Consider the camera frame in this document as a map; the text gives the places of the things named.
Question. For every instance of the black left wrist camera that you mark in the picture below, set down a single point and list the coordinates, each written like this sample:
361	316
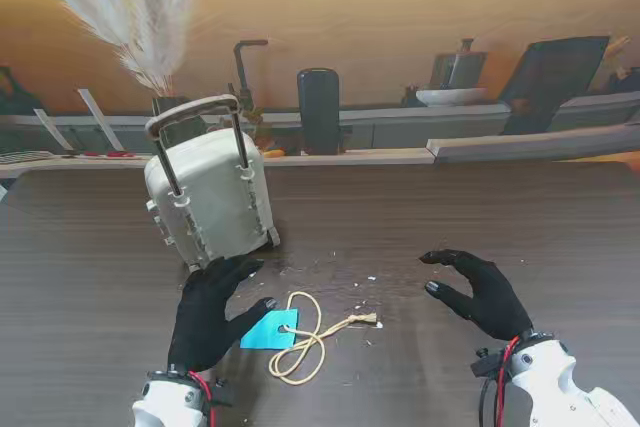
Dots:
223	392

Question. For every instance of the tray with red items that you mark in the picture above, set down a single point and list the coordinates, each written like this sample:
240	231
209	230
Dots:
107	154

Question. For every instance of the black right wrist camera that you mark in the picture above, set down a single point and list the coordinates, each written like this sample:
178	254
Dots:
487	362

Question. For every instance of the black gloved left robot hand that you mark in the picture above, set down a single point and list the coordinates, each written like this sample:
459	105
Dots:
200	317

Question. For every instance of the white shallow bowl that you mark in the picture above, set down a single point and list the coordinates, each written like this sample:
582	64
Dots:
450	96

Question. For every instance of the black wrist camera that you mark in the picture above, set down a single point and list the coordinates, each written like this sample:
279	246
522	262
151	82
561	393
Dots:
487	362
223	392

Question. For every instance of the black rounded cylinder speaker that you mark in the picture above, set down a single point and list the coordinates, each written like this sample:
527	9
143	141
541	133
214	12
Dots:
318	112

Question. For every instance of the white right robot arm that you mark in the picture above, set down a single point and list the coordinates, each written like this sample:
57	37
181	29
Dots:
550	377

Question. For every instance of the black kitchen faucet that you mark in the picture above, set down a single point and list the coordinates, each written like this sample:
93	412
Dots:
241	72

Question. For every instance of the long white slat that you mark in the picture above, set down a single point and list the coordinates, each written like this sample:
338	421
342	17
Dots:
100	119

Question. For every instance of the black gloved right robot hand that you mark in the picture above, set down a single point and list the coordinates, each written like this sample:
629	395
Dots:
495	302

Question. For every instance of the white pampas grass plumes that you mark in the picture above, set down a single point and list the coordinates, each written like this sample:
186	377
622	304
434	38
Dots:
150	47

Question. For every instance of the grey metal grille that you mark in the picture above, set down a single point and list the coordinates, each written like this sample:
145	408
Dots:
25	157

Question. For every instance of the orange coral shaped decoration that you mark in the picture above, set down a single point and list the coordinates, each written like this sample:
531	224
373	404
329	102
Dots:
274	152

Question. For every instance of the teal paper luggage tag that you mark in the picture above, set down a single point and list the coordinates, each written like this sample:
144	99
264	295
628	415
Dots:
265	334

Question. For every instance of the dark tilted board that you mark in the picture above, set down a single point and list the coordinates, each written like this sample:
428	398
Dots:
555	72

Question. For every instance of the dark ribbed vase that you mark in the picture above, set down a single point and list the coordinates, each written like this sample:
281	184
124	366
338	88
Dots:
180	129

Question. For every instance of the light wooden ledge board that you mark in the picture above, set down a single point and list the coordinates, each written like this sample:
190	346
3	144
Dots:
350	158

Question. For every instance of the grey metal pot with lid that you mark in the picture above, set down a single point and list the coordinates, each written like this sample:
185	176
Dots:
467	69

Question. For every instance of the short white slat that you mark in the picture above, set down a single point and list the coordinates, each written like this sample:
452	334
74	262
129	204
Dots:
52	128

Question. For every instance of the small beige toy suitcase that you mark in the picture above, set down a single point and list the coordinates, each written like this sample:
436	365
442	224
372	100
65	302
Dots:
215	207

